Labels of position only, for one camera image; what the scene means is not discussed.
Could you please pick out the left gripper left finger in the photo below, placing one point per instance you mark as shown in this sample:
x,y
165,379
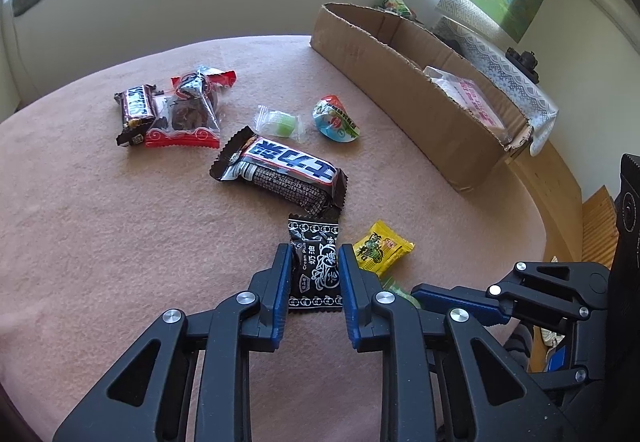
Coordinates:
x,y
188,366

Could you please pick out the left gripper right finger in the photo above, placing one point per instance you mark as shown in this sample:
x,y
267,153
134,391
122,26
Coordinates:
x,y
442,369

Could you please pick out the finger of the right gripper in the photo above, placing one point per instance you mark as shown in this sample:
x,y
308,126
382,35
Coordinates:
x,y
552,292
477,303

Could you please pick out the green candy packet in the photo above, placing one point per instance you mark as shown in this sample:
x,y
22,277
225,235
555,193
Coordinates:
x,y
391,285

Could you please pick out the black patterned candy packet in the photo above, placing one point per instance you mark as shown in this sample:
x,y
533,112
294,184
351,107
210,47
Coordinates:
x,y
315,279

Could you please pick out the red-edged dark snack bag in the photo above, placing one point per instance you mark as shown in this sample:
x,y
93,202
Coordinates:
x,y
193,122

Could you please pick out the yellow candy packet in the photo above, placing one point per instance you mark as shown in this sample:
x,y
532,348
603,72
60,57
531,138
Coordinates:
x,y
380,249

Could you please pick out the cardboard box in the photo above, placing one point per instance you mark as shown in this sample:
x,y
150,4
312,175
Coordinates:
x,y
386,56

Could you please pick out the pink tablecloth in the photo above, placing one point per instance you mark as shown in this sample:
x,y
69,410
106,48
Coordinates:
x,y
98,240

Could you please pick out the large Snickers bar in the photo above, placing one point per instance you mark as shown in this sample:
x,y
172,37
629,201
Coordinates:
x,y
308,181

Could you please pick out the packaged bread loaf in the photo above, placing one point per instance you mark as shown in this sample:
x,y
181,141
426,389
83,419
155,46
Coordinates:
x,y
466,93

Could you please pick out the black object on cabinet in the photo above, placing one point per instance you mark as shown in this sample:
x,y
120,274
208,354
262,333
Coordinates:
x,y
525,62

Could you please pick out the round colourful jelly cup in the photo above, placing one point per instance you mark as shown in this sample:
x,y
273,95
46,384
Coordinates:
x,y
332,120

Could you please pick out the lace cloth covered cabinet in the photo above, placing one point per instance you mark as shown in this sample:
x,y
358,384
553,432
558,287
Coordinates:
x,y
479,39

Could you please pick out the clear wrapped green candy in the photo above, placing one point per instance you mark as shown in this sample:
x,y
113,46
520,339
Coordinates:
x,y
269,122

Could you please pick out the small Snickers bar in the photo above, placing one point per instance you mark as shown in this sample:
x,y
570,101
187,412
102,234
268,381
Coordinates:
x,y
138,113

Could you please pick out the green paper bag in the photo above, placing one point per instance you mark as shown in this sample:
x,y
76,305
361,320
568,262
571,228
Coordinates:
x,y
398,7

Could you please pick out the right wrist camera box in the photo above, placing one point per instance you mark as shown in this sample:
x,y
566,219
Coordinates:
x,y
627,209

